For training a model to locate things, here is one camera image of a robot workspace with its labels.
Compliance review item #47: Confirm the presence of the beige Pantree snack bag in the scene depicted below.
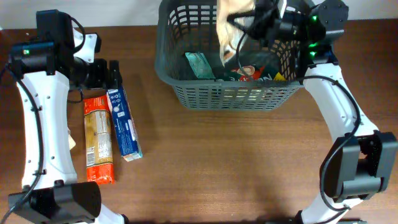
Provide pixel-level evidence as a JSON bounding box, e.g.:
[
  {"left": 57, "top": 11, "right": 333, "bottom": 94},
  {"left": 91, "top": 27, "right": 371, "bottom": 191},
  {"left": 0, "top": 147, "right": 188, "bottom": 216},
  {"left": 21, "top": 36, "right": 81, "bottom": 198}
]
[{"left": 216, "top": 0, "right": 255, "bottom": 66}]

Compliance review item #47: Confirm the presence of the orange biscuit packet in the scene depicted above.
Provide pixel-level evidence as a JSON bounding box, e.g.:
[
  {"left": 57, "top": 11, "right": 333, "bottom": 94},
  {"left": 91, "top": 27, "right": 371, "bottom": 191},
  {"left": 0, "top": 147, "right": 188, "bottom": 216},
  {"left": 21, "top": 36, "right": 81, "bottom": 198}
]
[{"left": 83, "top": 95, "right": 115, "bottom": 184}]

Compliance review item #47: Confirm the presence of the green Nescafe coffee bag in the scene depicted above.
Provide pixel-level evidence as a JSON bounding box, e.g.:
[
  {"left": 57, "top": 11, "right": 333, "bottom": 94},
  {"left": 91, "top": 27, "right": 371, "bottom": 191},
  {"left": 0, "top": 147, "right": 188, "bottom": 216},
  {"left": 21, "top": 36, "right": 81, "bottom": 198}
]
[{"left": 215, "top": 65, "right": 286, "bottom": 82}]

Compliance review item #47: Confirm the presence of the blue rectangular carton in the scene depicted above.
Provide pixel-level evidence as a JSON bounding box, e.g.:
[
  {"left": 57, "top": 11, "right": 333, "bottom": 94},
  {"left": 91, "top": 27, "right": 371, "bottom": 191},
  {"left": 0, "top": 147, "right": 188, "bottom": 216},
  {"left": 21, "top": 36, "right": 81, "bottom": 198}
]
[{"left": 106, "top": 86, "right": 142, "bottom": 162}]

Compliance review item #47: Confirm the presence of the mint green snack wrapper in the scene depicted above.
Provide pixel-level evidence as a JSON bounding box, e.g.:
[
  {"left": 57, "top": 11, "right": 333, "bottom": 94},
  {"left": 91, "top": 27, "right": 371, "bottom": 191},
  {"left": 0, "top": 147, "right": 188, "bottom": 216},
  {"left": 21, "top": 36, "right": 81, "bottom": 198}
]
[{"left": 185, "top": 52, "right": 215, "bottom": 80}]

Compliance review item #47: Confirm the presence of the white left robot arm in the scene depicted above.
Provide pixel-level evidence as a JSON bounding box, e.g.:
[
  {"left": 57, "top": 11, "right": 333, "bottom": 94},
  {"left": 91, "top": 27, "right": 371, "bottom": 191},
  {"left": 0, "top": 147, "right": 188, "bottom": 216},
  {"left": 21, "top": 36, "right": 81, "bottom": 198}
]
[{"left": 6, "top": 35, "right": 128, "bottom": 223}]

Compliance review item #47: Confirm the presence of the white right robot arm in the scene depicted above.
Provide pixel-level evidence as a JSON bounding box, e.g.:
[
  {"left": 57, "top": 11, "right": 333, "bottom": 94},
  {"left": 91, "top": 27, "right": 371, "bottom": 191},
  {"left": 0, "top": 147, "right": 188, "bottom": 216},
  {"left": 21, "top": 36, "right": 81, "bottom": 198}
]
[{"left": 248, "top": 0, "right": 397, "bottom": 223}]

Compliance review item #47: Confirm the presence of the grey plastic mesh basket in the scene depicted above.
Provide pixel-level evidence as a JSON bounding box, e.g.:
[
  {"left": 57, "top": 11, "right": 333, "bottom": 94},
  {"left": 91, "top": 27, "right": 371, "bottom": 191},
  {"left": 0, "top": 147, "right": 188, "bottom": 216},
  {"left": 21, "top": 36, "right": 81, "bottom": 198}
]
[{"left": 155, "top": 0, "right": 303, "bottom": 111}]

